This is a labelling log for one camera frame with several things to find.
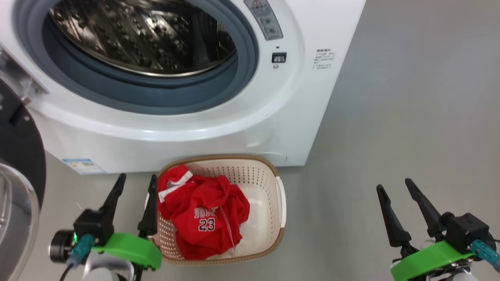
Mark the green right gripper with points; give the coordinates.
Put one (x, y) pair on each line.
(425, 261)

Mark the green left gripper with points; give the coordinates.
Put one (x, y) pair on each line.
(133, 249)

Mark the red basketball jersey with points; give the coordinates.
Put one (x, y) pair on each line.
(203, 210)

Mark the black round glass washer door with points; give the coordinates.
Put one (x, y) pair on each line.
(19, 148)

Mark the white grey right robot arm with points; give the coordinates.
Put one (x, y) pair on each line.
(465, 276)

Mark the white front-load washing machine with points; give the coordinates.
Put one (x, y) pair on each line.
(195, 136)

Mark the cream perforated basket brown rim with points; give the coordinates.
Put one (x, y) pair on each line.
(265, 218)

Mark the steel washer drum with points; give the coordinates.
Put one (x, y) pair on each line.
(136, 35)

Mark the blue energy label sticker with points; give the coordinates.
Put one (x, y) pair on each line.
(84, 166)

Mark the small printed text sticker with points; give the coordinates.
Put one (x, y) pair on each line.
(322, 58)

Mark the grey warning sticker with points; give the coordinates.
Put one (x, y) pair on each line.
(265, 19)

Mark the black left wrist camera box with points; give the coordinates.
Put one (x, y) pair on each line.
(91, 225)

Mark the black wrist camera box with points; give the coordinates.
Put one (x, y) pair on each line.
(91, 225)
(465, 230)

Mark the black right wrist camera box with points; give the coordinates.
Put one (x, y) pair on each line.
(465, 230)

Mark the teal left camera connector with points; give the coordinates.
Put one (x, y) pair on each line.
(80, 249)

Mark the teal camera connector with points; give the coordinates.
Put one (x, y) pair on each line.
(486, 253)
(80, 249)

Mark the teal right camera connector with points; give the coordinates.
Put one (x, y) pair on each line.
(486, 253)

